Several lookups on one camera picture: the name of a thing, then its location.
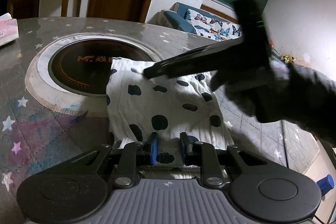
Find butterfly print pillow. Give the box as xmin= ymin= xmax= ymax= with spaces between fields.
xmin=185 ymin=9 xmax=242 ymax=41

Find blue bottle cap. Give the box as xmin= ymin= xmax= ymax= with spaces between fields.
xmin=317 ymin=174 xmax=334 ymax=196

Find pink white tissue pack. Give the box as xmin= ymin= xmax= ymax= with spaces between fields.
xmin=0 ymin=13 xmax=19 ymax=46

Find blue sofa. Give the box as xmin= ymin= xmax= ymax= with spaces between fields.
xmin=156 ymin=2 xmax=238 ymax=34

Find grey gloved right hand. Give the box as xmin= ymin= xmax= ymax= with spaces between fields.
xmin=212 ymin=61 xmax=335 ymax=145

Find white navy polka-dot shorts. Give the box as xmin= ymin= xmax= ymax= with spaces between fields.
xmin=106 ymin=57 xmax=233 ymax=166

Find round induction cooktop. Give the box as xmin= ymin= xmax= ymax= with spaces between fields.
xmin=25 ymin=33 xmax=163 ymax=117

